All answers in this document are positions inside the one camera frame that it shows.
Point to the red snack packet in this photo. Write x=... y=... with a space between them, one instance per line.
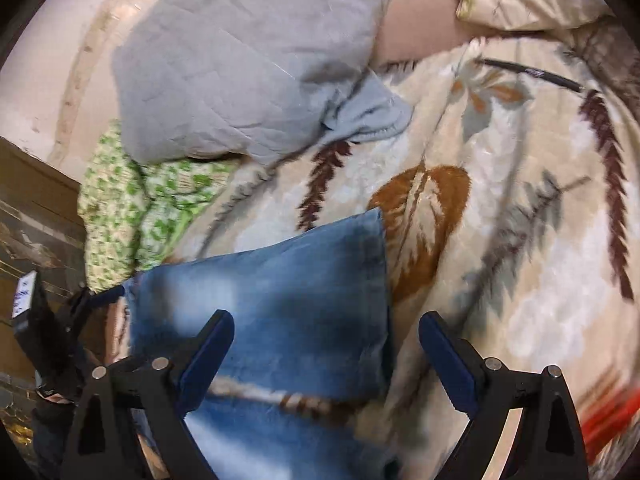
x=607 y=420

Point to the blue denim pants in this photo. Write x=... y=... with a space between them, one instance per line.
x=280 y=300

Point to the grey quilted pillow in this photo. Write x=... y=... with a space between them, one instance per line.
x=240 y=60

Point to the leaf printed cream blanket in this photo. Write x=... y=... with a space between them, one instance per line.
x=500 y=240

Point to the light blue cloth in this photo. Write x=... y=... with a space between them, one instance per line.
x=370 y=110

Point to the pink pillow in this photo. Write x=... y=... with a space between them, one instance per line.
x=425 y=15

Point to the person's left forearm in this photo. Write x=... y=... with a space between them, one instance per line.
x=47 y=435

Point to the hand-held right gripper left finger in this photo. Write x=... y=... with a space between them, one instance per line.
x=207 y=355

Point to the green patterned pillow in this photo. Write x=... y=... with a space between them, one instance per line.
x=125 y=210

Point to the wooden wardrobe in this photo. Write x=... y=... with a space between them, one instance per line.
x=35 y=200

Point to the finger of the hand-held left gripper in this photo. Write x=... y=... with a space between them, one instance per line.
x=107 y=293

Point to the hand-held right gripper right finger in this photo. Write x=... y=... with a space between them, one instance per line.
x=447 y=360

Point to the grey brown fuzzy cloth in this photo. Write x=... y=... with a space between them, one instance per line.
x=610 y=55

